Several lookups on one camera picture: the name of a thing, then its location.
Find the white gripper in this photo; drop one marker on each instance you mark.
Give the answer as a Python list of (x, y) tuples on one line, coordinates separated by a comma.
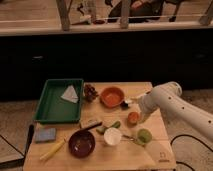
[(147, 106)]

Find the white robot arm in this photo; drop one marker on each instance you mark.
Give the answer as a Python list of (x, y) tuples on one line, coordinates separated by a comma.
[(167, 96)]

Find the orange bowl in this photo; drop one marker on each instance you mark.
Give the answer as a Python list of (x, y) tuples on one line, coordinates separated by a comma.
[(112, 97)]

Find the purple bowl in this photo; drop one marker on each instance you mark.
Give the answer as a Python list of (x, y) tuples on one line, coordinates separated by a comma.
[(81, 144)]

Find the green cup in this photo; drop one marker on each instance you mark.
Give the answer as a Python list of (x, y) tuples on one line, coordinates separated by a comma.
[(144, 136)]

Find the white measuring cup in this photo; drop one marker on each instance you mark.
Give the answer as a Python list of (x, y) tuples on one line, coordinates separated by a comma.
[(112, 136)]

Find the brown grape bunch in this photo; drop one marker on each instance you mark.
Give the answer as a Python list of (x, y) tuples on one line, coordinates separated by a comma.
[(90, 93)]

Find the wooden block eraser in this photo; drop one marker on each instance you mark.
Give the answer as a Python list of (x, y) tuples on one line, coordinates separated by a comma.
[(90, 123)]

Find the grey folded cloth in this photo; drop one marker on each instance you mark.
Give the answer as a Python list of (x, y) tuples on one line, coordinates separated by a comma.
[(70, 94)]

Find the green plastic tray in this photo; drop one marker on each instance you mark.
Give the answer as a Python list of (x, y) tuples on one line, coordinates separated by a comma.
[(53, 109)]

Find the yellow banana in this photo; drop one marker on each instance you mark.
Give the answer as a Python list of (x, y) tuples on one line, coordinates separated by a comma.
[(52, 150)]

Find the blue sponge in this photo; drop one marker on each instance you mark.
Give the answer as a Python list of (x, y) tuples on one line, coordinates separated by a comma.
[(45, 135)]

